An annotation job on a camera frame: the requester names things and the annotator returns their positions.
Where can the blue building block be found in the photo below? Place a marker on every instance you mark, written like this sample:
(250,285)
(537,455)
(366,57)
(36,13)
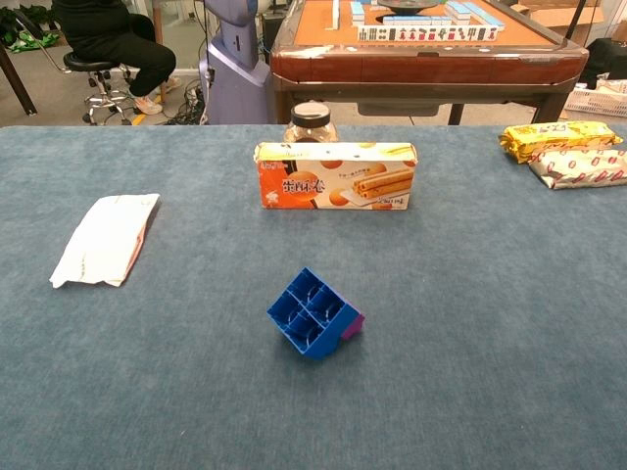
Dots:
(303,313)

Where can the purple building block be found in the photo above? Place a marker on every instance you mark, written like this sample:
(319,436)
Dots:
(353,327)

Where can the orange egg roll box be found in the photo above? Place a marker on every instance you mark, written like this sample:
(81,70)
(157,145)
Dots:
(313,186)

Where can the glass jar black lid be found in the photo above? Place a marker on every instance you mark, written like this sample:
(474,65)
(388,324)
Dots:
(311,128)

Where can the brown mahjong table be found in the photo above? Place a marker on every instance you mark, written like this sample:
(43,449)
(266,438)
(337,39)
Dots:
(392,68)

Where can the white crumpled snack bag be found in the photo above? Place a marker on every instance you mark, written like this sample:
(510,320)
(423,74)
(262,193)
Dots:
(105,240)

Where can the white upright mahjong tiles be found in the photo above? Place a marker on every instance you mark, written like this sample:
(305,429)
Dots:
(336,14)

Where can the short blue-backed tile stack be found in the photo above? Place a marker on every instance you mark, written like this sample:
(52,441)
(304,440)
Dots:
(357,12)

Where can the face-up mahjong tile row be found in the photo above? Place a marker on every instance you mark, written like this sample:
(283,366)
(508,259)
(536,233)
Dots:
(426,34)

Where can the blue-backed mahjong tile row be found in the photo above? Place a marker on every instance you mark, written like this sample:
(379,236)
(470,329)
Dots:
(416,20)

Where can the black round dish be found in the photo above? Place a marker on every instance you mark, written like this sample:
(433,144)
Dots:
(409,6)

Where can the yellow snack package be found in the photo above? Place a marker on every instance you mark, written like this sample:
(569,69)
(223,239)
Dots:
(553,139)

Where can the long blue-backed tile stack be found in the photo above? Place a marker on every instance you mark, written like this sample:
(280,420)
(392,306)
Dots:
(472,12)

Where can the white red-print snack package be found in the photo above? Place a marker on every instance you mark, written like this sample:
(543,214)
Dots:
(583,169)

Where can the seated person in black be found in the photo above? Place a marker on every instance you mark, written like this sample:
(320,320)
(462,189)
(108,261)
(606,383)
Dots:
(112,44)

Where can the black chrome swivel stool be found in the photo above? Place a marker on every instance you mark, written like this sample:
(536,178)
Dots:
(88,62)

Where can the white plastic basket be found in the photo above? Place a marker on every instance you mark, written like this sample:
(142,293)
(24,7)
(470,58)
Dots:
(595,102)

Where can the dark wooden table leg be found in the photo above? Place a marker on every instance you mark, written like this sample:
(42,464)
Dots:
(17,83)

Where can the black bag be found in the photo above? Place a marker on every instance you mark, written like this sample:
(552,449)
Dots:
(605,61)

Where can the green leafy plant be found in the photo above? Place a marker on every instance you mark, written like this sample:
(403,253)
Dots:
(27,24)

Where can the lilac grey robot pedestal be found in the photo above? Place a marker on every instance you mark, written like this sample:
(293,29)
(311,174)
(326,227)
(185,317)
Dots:
(235,73)

